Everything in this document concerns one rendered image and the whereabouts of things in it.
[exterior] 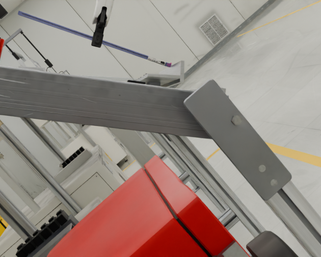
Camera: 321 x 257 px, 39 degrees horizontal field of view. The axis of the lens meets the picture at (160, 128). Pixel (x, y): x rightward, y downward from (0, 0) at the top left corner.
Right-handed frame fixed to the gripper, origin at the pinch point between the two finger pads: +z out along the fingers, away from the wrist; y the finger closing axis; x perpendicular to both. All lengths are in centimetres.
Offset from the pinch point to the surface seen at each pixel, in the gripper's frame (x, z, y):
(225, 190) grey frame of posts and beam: 46, 38, 18
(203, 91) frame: 12, 20, 93
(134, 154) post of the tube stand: 19.6, 33.5, -0.6
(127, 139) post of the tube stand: 16.3, 29.4, -0.6
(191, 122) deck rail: 13, 24, 89
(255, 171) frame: 21, 29, 93
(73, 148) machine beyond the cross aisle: 9, 58, -415
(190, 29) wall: 183, -191, -701
